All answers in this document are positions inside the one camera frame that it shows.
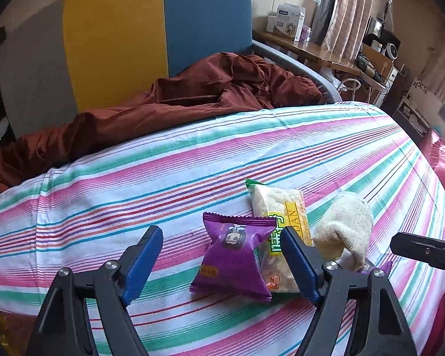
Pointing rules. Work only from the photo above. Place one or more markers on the wooden table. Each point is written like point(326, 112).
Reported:
point(311, 52)

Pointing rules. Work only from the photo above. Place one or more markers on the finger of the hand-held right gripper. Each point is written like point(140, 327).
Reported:
point(422, 250)

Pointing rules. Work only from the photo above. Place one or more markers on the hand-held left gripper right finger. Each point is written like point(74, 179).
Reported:
point(296, 263)

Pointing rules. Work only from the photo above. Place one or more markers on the purple snack packet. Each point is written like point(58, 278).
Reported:
point(387, 266)
point(233, 263)

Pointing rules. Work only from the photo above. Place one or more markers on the dark red gold gift box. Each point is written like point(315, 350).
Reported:
point(0, 332)

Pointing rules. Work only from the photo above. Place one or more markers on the white sock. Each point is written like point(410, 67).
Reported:
point(345, 222)

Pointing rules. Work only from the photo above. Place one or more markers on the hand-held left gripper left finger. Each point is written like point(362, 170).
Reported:
point(144, 263)

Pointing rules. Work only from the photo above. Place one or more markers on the rust brown cloth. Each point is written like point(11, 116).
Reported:
point(215, 85)

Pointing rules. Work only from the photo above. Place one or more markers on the yellow blue grey sofa chair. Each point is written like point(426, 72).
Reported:
point(204, 18)

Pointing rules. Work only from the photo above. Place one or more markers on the wooden side desk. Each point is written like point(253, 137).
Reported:
point(374, 59)

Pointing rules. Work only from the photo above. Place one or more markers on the white carton box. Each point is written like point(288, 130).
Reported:
point(285, 22)

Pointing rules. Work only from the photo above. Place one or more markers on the small purple box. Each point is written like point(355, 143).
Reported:
point(305, 34)

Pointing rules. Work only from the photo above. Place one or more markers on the white fan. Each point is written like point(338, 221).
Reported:
point(392, 52)

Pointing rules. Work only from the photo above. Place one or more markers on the rice cracker snack packet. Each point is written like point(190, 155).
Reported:
point(278, 200)

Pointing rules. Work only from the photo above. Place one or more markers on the beige patterned curtain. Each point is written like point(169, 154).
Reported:
point(345, 15)

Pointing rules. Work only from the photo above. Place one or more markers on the white low shelf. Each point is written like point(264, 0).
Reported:
point(411, 115)

